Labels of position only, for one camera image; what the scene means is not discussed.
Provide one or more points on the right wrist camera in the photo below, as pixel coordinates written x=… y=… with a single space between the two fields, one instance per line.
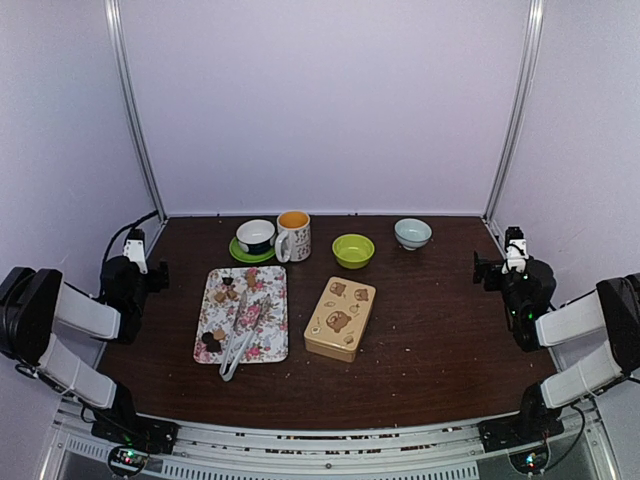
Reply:
x=516 y=255

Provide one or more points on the green saucer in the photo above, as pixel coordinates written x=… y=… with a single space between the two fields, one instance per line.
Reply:
x=240 y=255

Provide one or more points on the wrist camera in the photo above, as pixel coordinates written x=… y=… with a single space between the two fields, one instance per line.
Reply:
x=134 y=249
x=516 y=255

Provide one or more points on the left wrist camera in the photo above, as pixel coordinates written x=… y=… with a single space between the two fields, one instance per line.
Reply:
x=134 y=249

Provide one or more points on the front aluminium rail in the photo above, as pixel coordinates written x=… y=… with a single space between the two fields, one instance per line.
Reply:
x=452 y=450

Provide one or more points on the dark cup white interior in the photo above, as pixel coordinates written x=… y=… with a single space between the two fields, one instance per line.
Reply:
x=256 y=236

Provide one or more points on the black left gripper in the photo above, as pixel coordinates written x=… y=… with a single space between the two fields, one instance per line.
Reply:
x=161 y=273

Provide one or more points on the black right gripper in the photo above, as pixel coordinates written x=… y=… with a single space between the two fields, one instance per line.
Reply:
x=481 y=266

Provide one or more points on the tan tin box base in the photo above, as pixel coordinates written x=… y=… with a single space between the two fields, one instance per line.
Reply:
x=336 y=329

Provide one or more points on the aluminium frame post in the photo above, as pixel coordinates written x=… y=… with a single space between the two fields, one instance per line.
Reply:
x=132 y=115
x=527 y=69

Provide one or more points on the white mug orange interior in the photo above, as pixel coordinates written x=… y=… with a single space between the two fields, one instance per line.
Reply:
x=293 y=241

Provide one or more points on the silver metal tongs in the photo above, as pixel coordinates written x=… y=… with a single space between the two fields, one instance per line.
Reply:
x=237 y=343

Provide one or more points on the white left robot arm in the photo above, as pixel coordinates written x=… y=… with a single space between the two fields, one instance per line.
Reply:
x=38 y=306

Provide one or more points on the right aluminium frame post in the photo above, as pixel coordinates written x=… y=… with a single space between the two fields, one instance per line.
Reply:
x=527 y=69

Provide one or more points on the light blue ceramic bowl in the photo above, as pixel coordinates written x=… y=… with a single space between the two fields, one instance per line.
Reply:
x=412 y=233

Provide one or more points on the lime green bowl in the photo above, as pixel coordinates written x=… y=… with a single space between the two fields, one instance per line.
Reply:
x=353 y=251

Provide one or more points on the bear print tin lid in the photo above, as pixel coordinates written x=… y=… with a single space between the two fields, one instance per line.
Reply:
x=341 y=289

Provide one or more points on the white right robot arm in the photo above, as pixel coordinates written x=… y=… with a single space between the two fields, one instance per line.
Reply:
x=607 y=316

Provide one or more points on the floral rectangular tray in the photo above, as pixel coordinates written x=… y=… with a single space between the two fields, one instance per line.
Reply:
x=270 y=343

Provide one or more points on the left aluminium frame post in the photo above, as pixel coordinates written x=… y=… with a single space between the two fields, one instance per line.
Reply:
x=132 y=115

